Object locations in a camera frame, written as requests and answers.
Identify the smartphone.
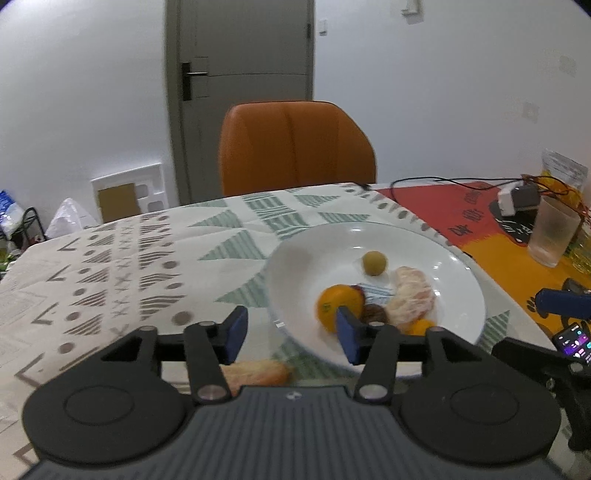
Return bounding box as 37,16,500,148
553,322,591,367

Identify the white foam packaging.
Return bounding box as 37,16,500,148
90,162,166,223

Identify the white and grey charger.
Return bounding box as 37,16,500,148
497,184,540,216

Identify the blue plastic bag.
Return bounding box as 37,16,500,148
0,189,27,239

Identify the yellow-green round fruit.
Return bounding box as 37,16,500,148
361,250,389,277

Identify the small peeled pomelo segment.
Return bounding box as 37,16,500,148
221,359,294,396

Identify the red and orange table mat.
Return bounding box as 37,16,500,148
372,181,591,329

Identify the black metal rack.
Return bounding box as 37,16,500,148
8,207,49,253

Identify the large orange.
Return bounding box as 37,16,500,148
315,285,366,336

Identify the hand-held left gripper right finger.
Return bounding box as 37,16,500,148
336,307,490,404

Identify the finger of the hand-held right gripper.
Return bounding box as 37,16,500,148
491,337,591,457
534,278,591,320

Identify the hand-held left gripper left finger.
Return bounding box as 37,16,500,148
99,305,250,406

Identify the large peeled pomelo segment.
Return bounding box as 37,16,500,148
385,266,437,331

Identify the black door handle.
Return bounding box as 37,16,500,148
180,62,209,102

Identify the black cable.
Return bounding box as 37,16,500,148
390,175,523,195

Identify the clear plastic bag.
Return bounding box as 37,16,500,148
45,197,100,240

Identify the grey door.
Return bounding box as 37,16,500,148
165,0,317,205

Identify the frosted plastic cup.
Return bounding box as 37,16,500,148
527,196,582,268

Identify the dark brown wrinkled fruit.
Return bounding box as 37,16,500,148
360,303,391,325

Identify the small orange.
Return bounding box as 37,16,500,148
399,319,437,337

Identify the white ceramic plate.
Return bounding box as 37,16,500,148
266,222,487,380

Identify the yellow snack packet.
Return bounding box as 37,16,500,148
540,148,590,191

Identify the orange chair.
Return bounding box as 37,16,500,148
218,100,378,197

